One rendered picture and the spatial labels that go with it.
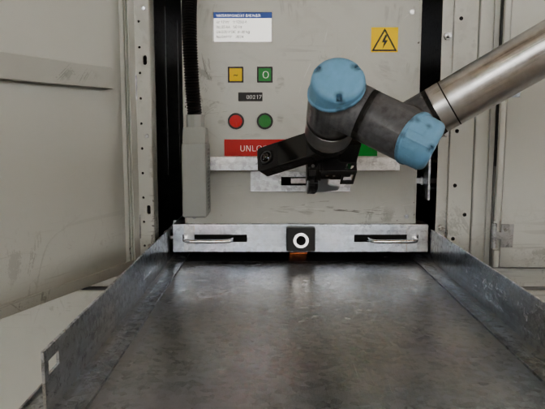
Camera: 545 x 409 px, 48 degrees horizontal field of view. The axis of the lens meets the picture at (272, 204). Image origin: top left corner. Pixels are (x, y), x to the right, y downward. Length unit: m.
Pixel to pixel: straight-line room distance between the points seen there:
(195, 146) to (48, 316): 0.47
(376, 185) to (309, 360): 0.62
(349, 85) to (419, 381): 0.38
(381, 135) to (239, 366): 0.35
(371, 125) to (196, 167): 0.45
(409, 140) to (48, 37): 0.63
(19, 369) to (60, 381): 0.73
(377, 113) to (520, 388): 0.38
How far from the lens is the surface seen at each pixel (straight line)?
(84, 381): 0.73
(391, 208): 1.32
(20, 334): 1.40
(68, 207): 1.15
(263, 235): 1.29
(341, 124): 0.85
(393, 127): 0.84
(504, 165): 1.31
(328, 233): 1.30
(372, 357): 0.79
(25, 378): 1.43
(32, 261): 1.10
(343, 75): 0.84
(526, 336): 0.88
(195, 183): 1.19
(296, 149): 0.99
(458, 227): 1.31
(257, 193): 1.29
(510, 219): 1.33
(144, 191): 1.28
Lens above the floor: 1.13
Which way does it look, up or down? 7 degrees down
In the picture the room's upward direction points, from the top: straight up
